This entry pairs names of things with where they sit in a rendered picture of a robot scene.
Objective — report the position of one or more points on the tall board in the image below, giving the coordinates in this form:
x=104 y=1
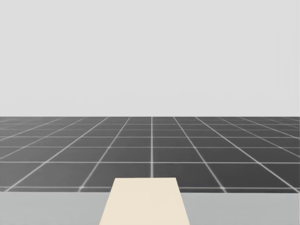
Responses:
x=144 y=204

